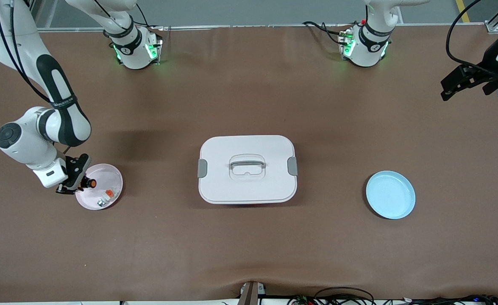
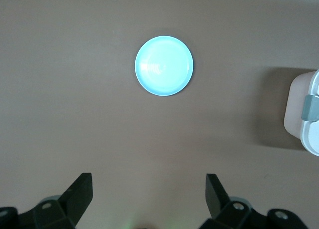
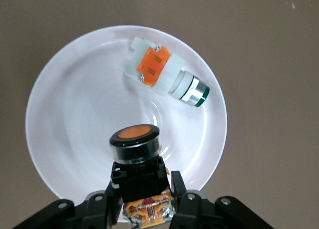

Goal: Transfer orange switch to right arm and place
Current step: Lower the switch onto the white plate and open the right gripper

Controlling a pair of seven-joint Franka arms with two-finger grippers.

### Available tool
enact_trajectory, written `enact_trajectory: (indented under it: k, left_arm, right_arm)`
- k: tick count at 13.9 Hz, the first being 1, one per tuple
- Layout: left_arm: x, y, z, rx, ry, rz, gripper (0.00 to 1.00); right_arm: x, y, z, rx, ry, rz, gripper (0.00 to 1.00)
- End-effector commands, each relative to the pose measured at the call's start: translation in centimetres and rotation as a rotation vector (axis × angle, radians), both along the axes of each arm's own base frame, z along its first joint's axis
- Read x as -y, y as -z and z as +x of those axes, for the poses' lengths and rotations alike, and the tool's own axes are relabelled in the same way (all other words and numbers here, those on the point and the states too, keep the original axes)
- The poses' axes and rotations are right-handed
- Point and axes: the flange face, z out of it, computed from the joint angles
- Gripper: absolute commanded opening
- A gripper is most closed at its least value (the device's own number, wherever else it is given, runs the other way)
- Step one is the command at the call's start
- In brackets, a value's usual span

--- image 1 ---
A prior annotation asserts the brown camera mount post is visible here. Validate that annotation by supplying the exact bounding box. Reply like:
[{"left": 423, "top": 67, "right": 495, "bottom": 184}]
[{"left": 238, "top": 281, "right": 267, "bottom": 305}]

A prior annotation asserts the black cable bundle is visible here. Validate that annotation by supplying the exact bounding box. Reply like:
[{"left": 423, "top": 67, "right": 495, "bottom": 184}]
[{"left": 287, "top": 294, "right": 498, "bottom": 305}]

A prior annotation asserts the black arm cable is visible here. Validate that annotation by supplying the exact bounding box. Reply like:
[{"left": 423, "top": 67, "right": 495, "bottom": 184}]
[
  {"left": 0, "top": 0, "right": 52, "bottom": 102},
  {"left": 446, "top": 0, "right": 497, "bottom": 76}
]

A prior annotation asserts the silver table edge rail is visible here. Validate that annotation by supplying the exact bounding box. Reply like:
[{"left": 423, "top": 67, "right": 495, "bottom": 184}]
[{"left": 37, "top": 23, "right": 498, "bottom": 33}]

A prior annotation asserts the white lidded storage box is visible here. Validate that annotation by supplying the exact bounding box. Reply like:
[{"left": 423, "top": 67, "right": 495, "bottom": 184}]
[{"left": 197, "top": 135, "right": 298, "bottom": 205}]

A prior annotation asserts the grey box lid handle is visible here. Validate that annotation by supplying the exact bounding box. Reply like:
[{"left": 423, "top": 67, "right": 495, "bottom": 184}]
[{"left": 229, "top": 159, "right": 266, "bottom": 170}]

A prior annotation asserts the brown table mat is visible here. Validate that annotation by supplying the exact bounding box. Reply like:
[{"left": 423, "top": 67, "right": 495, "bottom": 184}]
[{"left": 0, "top": 25, "right": 498, "bottom": 303}]

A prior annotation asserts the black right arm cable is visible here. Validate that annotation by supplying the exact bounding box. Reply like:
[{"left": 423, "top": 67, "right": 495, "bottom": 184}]
[{"left": 0, "top": 0, "right": 52, "bottom": 102}]

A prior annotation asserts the small orange white switch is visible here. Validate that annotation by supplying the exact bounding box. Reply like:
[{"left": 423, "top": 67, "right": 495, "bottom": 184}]
[{"left": 97, "top": 186, "right": 120, "bottom": 208}]

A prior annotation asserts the light blue round plate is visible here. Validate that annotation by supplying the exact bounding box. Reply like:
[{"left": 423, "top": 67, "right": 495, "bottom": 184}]
[{"left": 366, "top": 171, "right": 416, "bottom": 220}]

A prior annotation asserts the pink round plate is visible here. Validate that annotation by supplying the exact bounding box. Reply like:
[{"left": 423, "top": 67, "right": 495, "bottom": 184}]
[{"left": 75, "top": 164, "right": 124, "bottom": 211}]

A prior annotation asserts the black looped cable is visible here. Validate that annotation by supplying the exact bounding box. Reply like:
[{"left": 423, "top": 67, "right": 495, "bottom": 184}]
[{"left": 314, "top": 287, "right": 375, "bottom": 305}]

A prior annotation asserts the black base power cable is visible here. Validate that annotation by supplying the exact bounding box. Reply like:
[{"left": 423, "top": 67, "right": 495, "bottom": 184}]
[
  {"left": 303, "top": 20, "right": 353, "bottom": 45},
  {"left": 134, "top": 3, "right": 153, "bottom": 30}
]

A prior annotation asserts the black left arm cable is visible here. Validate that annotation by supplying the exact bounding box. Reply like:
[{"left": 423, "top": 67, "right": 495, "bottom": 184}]
[{"left": 446, "top": 0, "right": 497, "bottom": 76}]

